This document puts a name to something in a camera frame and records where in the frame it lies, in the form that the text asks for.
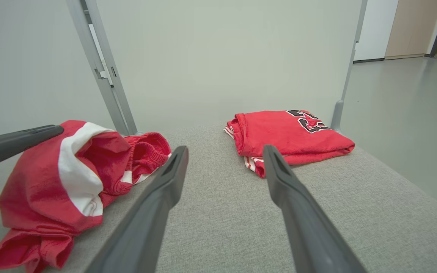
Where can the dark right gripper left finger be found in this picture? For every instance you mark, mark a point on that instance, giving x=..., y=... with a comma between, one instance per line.
x=146, y=227

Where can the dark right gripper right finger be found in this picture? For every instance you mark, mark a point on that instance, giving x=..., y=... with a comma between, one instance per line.
x=309, y=235

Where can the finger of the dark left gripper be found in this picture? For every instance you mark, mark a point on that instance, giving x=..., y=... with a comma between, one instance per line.
x=13, y=146

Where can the red white shorts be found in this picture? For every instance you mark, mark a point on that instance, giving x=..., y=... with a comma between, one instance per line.
x=36, y=189

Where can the red white jersey shirt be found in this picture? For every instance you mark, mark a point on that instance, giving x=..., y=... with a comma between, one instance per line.
x=279, y=132

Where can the beige wooden door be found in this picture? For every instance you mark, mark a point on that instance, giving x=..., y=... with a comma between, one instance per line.
x=412, y=26

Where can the grey partition joint post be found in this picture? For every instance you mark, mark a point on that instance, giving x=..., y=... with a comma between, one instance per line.
x=101, y=68

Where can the grey partition edge frame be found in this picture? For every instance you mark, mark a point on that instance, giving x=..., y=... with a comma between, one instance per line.
x=357, y=38

